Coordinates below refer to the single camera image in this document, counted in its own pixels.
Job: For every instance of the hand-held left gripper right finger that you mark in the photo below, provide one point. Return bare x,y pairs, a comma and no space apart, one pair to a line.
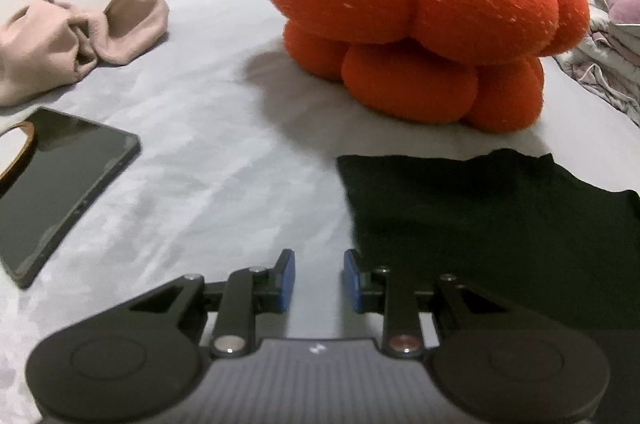
352,284

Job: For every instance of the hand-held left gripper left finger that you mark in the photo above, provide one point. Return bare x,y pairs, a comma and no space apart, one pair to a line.
287,279

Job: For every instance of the black shirt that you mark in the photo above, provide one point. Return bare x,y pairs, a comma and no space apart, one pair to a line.
475,214

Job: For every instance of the grey bed sheet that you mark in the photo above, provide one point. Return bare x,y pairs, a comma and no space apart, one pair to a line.
200,103

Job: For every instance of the crumpled beige cloth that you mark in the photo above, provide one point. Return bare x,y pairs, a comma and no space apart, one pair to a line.
45,43

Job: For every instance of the folded grey pink quilt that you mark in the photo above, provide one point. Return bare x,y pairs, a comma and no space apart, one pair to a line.
610,53

